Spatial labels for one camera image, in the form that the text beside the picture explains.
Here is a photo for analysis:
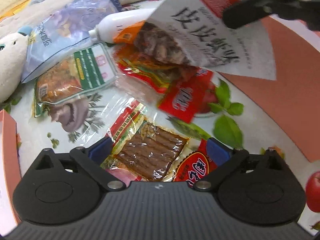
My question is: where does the red round-logo snack pack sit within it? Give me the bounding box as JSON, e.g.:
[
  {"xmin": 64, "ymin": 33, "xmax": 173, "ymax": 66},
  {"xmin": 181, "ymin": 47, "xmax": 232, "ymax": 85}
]
[{"xmin": 173, "ymin": 139, "xmax": 217, "ymax": 188}]

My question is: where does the brown strips snack pack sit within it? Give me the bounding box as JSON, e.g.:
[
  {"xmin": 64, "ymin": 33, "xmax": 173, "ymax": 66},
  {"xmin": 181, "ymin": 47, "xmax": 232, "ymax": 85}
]
[{"xmin": 101, "ymin": 99, "xmax": 200, "ymax": 182}]

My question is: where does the red clear tofu snack pack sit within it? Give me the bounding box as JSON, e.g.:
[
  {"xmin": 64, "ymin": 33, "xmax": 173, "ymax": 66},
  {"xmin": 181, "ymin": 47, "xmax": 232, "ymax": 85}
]
[{"xmin": 112, "ymin": 44, "xmax": 218, "ymax": 123}]

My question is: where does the white red shrimp snack bag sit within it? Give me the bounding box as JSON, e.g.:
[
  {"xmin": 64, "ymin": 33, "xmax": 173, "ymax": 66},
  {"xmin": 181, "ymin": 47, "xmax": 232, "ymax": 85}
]
[{"xmin": 133, "ymin": 0, "xmax": 277, "ymax": 81}]

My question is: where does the orange snack packet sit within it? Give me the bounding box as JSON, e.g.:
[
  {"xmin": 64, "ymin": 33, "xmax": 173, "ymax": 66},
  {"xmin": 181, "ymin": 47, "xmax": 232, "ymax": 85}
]
[{"xmin": 113, "ymin": 21, "xmax": 145, "ymax": 44}]

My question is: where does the pink box lid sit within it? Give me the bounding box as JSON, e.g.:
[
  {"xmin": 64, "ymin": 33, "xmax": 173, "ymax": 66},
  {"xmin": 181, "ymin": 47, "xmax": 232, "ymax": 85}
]
[{"xmin": 0, "ymin": 110, "xmax": 21, "ymax": 236}]

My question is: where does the pink deep box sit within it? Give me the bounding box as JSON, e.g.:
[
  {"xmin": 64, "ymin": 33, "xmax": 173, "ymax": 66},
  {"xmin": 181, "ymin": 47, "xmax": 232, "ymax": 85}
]
[{"xmin": 223, "ymin": 16, "xmax": 319, "ymax": 162}]

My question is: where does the green label snack pack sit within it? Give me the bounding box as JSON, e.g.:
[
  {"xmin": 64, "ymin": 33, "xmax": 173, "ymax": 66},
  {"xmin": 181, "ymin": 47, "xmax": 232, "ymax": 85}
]
[{"xmin": 33, "ymin": 43, "xmax": 117, "ymax": 118}]

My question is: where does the lavender nut snack bag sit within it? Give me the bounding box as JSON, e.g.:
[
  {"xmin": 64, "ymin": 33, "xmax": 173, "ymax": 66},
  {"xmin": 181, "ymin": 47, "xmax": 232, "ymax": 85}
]
[{"xmin": 21, "ymin": 0, "xmax": 121, "ymax": 83}]

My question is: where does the white bottle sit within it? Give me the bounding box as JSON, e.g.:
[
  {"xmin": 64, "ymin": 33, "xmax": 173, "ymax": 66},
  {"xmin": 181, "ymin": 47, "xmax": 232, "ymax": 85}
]
[{"xmin": 88, "ymin": 8, "xmax": 156, "ymax": 43}]

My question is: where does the white blue plush toy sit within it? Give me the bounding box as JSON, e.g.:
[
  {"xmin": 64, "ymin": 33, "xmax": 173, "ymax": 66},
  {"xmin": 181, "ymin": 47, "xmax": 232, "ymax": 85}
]
[{"xmin": 0, "ymin": 26, "xmax": 32, "ymax": 103}]

